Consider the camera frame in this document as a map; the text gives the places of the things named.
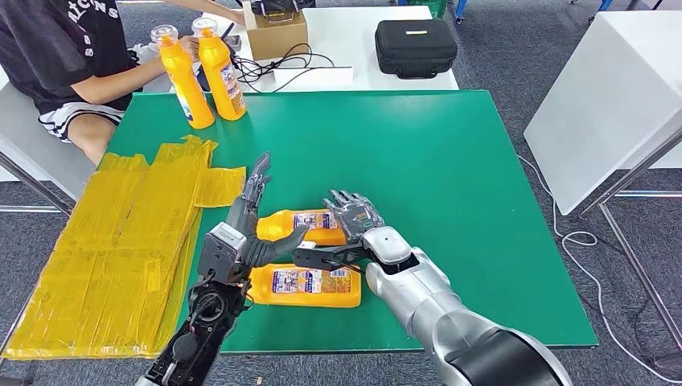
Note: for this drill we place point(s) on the white table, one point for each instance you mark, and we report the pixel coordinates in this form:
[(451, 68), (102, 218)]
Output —
[(346, 42), (602, 106)]

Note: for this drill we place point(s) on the green plastic crate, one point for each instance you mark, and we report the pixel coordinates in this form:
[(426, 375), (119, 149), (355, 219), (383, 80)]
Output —
[(426, 6)]

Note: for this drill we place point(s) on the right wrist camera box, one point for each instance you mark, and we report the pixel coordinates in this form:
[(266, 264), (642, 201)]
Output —
[(325, 258)]

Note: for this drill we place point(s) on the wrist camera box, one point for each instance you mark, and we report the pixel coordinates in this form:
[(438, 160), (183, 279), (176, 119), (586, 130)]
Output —
[(221, 253), (325, 258)]

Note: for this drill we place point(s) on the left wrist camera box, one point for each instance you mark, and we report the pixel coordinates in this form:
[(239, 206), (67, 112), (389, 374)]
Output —
[(221, 253)]

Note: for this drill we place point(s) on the white printed bag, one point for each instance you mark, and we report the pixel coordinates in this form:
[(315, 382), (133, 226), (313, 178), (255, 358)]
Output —
[(143, 53)]

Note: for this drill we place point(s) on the person's right forearm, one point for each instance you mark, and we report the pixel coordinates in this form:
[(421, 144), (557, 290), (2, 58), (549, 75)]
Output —
[(122, 80)]

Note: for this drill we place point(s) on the yellow taped plastic sheet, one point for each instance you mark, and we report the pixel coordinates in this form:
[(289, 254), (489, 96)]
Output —
[(106, 255)]

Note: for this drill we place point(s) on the person's left forearm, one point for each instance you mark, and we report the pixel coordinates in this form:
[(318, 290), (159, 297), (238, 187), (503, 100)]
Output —
[(213, 8)]

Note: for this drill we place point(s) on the white bench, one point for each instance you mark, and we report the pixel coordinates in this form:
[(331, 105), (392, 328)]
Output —
[(32, 138)]

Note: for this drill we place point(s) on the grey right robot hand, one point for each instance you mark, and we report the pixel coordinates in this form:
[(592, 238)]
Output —
[(357, 215)]

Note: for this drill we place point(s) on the person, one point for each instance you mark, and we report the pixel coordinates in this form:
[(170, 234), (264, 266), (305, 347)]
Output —
[(48, 48)]

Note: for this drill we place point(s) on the black carrying case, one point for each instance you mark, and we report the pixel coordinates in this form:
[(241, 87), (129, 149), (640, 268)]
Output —
[(415, 48)]

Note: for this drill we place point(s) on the brown cardboard box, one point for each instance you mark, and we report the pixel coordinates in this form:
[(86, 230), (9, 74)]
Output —
[(277, 40)]

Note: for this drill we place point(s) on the orange plastic bottle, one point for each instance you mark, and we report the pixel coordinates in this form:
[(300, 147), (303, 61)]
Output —
[(218, 69), (277, 226), (186, 85), (319, 299)]

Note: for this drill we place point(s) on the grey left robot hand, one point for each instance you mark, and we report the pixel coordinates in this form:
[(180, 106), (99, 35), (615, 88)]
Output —
[(245, 213)]

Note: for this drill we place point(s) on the white flat box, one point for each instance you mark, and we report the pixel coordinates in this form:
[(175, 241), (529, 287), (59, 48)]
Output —
[(311, 77)]

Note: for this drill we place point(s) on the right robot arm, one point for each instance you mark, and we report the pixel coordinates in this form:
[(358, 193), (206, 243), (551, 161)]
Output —
[(442, 309)]

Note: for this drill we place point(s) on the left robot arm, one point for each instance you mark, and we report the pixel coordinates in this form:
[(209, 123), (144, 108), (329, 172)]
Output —
[(202, 330)]

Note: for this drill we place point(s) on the person's right hand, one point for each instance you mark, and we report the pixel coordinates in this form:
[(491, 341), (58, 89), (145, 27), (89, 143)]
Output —
[(191, 48)]

